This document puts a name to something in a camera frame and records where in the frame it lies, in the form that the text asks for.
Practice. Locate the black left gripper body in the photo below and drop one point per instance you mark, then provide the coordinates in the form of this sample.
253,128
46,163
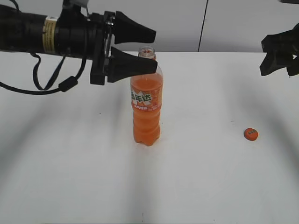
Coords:
85,37

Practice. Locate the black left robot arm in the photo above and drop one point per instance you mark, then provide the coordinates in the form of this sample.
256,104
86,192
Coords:
32,33

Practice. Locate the orange soda bottle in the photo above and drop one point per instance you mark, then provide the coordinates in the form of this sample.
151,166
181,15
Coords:
146,101

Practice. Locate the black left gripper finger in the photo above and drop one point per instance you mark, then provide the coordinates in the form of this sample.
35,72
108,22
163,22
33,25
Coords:
126,30
122,65

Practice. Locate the orange bottle cap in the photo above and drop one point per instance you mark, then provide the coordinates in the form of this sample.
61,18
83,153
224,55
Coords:
251,134

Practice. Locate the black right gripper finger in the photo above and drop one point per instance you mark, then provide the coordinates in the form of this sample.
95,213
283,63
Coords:
293,65
274,61

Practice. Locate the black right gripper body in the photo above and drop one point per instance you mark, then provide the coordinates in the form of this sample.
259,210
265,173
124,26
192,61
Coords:
286,42

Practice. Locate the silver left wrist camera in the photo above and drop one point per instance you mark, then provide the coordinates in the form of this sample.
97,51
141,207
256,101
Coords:
79,3

